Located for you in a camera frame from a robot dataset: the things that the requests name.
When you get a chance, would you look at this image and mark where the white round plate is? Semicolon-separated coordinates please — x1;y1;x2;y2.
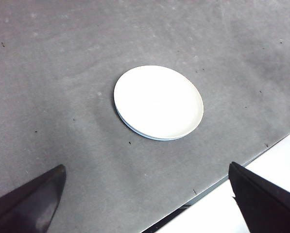
113;65;205;141

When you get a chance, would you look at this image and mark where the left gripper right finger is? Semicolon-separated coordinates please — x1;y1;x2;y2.
228;161;290;233

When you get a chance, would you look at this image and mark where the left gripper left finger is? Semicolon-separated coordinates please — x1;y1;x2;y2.
0;164;67;233

